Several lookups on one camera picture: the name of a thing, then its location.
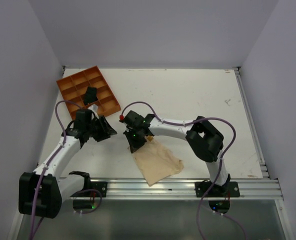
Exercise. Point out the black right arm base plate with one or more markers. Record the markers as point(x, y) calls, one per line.
point(200, 190)

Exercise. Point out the orange compartment tray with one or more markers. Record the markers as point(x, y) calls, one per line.
point(85, 89)

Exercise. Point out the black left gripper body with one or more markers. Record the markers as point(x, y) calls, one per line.
point(97, 126)

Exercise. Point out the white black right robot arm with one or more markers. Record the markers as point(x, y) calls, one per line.
point(205, 140)

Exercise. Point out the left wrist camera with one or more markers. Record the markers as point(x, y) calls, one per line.
point(93, 107)

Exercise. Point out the aluminium mounting rail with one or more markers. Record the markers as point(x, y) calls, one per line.
point(185, 189)

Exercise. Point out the black rolled garment in tray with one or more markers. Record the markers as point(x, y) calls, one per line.
point(90, 95)

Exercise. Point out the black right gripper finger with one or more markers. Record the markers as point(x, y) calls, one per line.
point(137, 144)
point(131, 141)

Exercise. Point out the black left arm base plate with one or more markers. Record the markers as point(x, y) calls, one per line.
point(101, 186)

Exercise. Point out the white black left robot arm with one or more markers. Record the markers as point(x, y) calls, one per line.
point(42, 192)

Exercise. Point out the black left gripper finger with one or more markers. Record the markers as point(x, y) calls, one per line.
point(102, 135)
point(108, 128)

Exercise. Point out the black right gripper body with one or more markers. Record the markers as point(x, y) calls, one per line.
point(136, 136)

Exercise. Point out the cream beige underwear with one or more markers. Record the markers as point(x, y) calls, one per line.
point(156, 162)

